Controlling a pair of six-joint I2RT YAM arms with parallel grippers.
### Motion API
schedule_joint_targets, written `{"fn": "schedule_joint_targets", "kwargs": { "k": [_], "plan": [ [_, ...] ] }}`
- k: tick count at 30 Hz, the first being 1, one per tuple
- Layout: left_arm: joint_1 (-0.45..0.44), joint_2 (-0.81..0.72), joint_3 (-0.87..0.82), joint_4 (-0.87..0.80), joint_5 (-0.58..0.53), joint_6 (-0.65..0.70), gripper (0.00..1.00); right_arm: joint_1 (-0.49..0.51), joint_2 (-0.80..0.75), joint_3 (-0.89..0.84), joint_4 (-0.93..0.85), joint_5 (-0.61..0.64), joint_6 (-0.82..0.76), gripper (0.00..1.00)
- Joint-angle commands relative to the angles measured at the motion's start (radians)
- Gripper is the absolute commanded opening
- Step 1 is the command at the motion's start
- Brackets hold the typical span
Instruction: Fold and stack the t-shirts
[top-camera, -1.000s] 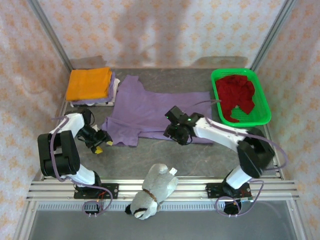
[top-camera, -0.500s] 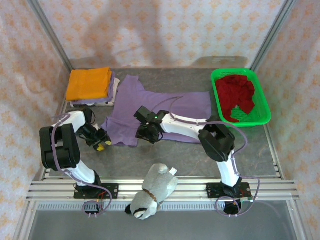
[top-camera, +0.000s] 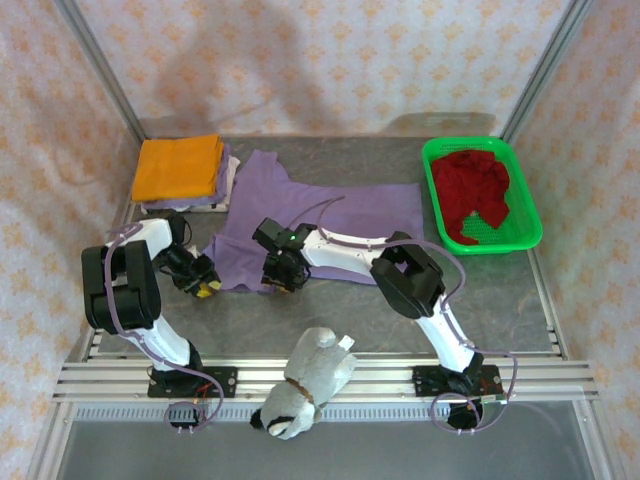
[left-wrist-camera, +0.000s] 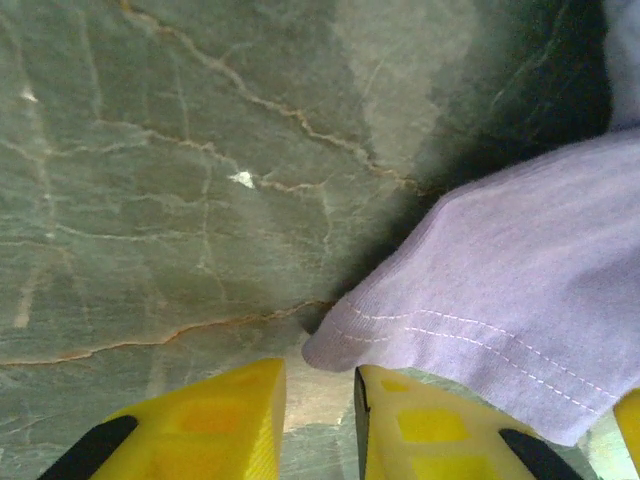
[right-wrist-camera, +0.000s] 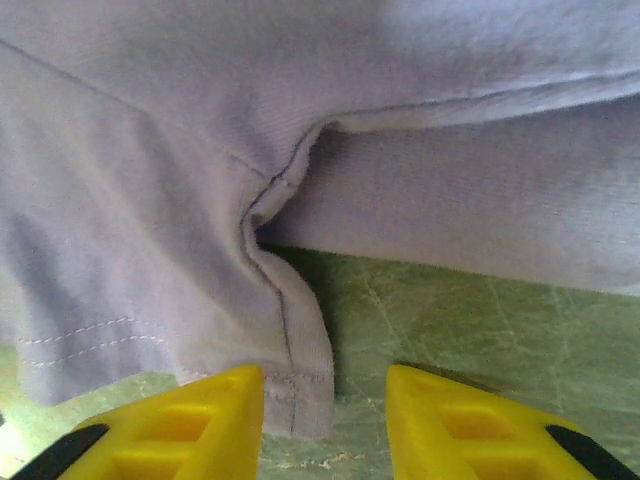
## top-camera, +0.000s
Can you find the purple t-shirt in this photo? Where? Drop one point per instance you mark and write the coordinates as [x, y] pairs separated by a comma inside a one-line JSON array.
[[360, 205]]

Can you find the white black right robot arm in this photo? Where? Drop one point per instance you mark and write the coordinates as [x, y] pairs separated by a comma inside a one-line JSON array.
[[345, 252]]

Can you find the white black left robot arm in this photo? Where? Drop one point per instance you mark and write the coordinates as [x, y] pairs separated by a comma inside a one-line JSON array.
[[127, 285]]

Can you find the folded white t-shirt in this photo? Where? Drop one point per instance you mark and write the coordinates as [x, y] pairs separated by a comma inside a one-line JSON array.
[[222, 197]]

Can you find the grey plush toy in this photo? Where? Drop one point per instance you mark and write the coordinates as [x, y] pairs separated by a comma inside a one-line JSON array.
[[310, 380]]

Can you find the perforated metal strip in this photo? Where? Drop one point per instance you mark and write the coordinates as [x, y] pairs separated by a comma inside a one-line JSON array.
[[375, 412]]

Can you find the red t-shirt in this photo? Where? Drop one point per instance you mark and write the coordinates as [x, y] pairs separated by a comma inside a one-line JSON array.
[[465, 190]]

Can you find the small green circuit board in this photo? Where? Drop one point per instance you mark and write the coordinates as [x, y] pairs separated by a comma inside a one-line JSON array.
[[495, 398]]

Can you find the green plastic basket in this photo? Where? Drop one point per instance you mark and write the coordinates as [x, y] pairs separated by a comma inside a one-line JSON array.
[[525, 210]]

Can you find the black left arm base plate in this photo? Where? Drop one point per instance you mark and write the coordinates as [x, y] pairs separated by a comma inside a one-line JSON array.
[[225, 382]]

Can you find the aluminium front rail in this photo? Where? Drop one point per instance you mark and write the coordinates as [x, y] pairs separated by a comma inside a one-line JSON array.
[[380, 380]]

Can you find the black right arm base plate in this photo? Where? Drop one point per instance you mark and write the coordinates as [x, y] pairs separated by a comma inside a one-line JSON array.
[[425, 382]]

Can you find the aluminium frame post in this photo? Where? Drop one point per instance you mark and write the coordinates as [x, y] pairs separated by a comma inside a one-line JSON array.
[[100, 70], [545, 65]]

